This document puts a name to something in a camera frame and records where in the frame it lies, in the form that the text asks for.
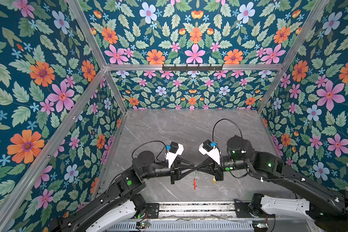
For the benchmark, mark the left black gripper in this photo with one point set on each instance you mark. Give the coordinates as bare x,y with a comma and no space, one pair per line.
176,172

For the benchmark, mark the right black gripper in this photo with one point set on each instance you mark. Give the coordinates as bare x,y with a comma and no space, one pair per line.
215,170

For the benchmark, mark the metal keyring with red handle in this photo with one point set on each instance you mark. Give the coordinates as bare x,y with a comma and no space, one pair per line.
196,176

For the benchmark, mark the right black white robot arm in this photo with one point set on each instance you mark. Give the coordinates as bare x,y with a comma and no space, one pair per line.
326,208

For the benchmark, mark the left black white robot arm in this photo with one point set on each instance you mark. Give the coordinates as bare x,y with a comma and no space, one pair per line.
121,200

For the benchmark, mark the left small circuit board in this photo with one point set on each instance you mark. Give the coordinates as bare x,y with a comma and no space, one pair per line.
142,225

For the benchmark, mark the small circuit board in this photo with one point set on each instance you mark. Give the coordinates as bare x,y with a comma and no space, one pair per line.
142,225
260,226

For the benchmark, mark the right small circuit board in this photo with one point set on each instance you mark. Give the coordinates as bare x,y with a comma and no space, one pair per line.
260,226

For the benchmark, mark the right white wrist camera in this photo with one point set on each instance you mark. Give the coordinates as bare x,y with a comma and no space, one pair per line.
210,149

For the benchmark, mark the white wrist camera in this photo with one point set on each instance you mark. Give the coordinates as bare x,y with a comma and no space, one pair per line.
173,150
210,149

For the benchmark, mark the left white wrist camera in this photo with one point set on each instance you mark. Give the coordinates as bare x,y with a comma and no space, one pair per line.
173,150

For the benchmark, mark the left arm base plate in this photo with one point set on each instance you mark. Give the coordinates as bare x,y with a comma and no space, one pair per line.
151,211

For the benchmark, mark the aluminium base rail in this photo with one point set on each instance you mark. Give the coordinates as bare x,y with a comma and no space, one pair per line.
211,217

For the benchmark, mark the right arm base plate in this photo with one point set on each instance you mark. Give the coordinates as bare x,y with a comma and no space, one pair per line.
251,209

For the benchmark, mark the black hook rail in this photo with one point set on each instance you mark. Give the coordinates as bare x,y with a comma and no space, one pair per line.
195,67

